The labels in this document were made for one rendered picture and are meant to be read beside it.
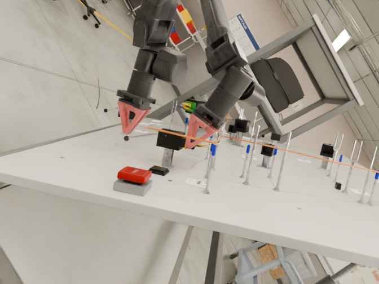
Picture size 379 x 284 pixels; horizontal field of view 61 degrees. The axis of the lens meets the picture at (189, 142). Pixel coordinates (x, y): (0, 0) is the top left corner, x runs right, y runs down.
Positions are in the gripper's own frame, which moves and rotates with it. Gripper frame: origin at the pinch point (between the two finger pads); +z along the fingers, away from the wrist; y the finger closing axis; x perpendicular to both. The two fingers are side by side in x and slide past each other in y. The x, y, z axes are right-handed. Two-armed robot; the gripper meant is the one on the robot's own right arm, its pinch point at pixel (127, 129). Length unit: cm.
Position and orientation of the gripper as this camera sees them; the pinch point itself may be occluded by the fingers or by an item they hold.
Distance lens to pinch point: 81.5
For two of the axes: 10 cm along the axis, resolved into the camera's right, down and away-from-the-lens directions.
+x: -9.2, -3.6, 1.7
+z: -3.3, 9.3, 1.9
